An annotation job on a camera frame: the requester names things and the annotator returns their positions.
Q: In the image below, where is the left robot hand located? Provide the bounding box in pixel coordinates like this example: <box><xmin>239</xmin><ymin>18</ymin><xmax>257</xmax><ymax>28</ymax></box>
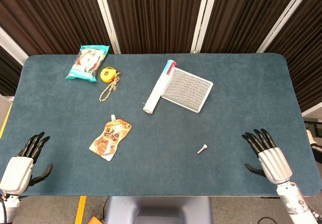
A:
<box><xmin>0</xmin><ymin>131</ymin><xmax>53</xmax><ymax>194</ymax></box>

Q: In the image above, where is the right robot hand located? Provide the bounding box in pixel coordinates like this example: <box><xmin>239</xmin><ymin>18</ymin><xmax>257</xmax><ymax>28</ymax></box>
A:
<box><xmin>241</xmin><ymin>128</ymin><xmax>293</xmax><ymax>185</ymax></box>

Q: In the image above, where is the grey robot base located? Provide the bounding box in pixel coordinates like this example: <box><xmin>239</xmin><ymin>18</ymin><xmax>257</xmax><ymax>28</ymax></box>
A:
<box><xmin>104</xmin><ymin>196</ymin><xmax>213</xmax><ymax>224</ymax></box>

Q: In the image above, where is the black equipment on side table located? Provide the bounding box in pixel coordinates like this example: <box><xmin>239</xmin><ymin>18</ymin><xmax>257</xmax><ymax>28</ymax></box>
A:
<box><xmin>303</xmin><ymin>117</ymin><xmax>322</xmax><ymax>137</ymax></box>

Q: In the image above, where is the yellow floor tape strip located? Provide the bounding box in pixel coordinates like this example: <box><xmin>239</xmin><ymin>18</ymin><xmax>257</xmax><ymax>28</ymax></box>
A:
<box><xmin>74</xmin><ymin>195</ymin><xmax>87</xmax><ymax>224</ymax></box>

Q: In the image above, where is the orange box on floor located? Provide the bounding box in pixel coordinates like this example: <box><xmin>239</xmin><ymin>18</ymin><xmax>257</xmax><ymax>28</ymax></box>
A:
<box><xmin>88</xmin><ymin>215</ymin><xmax>105</xmax><ymax>224</ymax></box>

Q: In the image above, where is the orange drink pouch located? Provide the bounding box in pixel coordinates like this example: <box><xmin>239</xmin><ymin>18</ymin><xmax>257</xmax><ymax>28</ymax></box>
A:
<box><xmin>89</xmin><ymin>114</ymin><xmax>132</xmax><ymax>162</ymax></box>

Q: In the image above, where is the white square mesh pad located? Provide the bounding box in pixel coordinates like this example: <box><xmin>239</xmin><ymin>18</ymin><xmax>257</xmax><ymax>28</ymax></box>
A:
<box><xmin>160</xmin><ymin>66</ymin><xmax>214</xmax><ymax>113</ymax></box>

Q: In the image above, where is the teal snack bag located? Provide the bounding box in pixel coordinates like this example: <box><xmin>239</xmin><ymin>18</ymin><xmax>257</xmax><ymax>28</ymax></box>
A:
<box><xmin>65</xmin><ymin>44</ymin><xmax>110</xmax><ymax>83</ymax></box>

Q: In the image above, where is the yellow tape measure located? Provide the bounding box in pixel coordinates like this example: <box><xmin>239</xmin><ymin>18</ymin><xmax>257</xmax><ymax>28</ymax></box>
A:
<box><xmin>100</xmin><ymin>67</ymin><xmax>116</xmax><ymax>82</ymax></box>

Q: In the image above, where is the white tube with pink cap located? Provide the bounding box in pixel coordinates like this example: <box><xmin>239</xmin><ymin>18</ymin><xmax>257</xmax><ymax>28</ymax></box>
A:
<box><xmin>142</xmin><ymin>59</ymin><xmax>178</xmax><ymax>114</ymax></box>

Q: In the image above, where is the black floor cable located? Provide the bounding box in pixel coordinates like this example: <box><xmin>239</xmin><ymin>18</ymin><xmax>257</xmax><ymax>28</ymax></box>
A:
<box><xmin>100</xmin><ymin>196</ymin><xmax>110</xmax><ymax>219</ymax></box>

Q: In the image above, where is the braided tan rope cord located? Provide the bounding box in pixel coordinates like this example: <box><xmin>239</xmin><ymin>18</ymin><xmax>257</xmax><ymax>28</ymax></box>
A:
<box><xmin>98</xmin><ymin>71</ymin><xmax>121</xmax><ymax>103</ymax></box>

